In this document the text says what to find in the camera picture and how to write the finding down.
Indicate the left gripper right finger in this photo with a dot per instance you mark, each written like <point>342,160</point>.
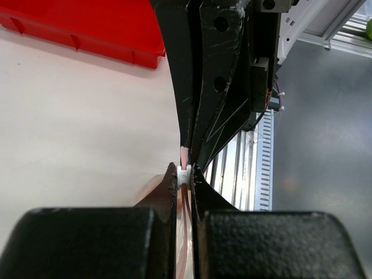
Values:
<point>229,243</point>

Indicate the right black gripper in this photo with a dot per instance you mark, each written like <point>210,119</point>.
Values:
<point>222,31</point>

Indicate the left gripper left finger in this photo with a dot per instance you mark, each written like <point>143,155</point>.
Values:
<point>99,242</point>

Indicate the clear zip top bag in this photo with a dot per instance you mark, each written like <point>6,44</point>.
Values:
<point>181,209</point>

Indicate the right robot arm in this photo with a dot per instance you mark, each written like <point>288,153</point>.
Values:
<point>294,19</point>

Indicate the red plastic bin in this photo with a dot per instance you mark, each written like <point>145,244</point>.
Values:
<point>124,30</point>

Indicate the green lime toy background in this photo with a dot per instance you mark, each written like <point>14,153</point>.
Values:
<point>368,31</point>

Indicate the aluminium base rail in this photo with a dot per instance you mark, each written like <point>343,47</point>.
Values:
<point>232,172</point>

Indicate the white slotted cable duct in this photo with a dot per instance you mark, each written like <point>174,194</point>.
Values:
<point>264,163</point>

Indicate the aluminium shelf frame background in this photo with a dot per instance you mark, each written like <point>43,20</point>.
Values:
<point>341,25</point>

